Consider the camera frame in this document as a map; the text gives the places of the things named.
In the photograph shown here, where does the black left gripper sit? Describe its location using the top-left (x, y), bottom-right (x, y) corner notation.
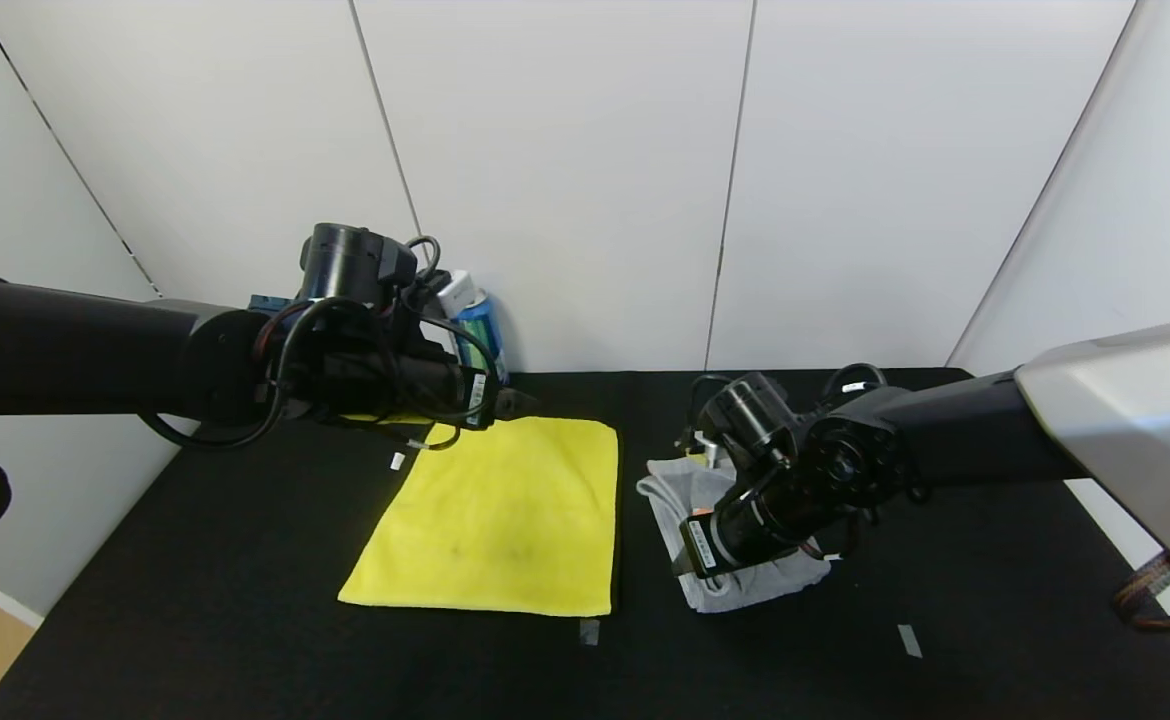
top-left (392, 348), bottom-right (542, 431)

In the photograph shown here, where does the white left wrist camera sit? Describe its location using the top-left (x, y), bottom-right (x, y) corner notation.
top-left (435, 270), bottom-right (478, 319)

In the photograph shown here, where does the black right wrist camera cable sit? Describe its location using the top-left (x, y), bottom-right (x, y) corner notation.
top-left (685, 373), bottom-right (736, 451)

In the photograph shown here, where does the yellow towel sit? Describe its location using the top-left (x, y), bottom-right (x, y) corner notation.
top-left (338, 415), bottom-right (619, 617)

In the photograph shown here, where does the braided right arm hose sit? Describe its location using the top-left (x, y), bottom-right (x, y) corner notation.
top-left (1113, 550), bottom-right (1170, 633)

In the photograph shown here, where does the grey towel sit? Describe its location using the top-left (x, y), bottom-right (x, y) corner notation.
top-left (635, 458), bottom-right (832, 614)

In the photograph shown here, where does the black left wrist camera cable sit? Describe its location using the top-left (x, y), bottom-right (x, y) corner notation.
top-left (140, 235), bottom-right (501, 453)

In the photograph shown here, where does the blue soda can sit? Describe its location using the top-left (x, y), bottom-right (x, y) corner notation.
top-left (450, 288), bottom-right (509, 387)

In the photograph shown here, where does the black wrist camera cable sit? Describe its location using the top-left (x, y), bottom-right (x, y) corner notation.
top-left (685, 373), bottom-right (736, 451)
top-left (140, 235), bottom-right (501, 453)

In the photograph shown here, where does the black table cloth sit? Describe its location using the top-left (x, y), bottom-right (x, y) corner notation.
top-left (0, 368), bottom-right (1170, 720)

